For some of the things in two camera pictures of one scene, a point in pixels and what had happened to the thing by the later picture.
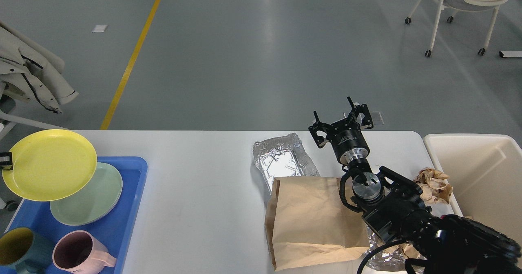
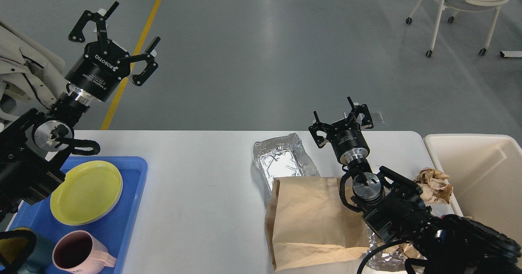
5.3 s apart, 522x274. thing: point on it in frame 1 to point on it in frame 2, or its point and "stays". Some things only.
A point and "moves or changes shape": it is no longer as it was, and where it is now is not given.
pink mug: (78, 252) stays
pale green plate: (93, 203) stays
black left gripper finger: (6, 161) to (96, 73)
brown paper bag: (308, 223) stays
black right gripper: (345, 136) stays
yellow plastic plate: (50, 165) moves or changes shape
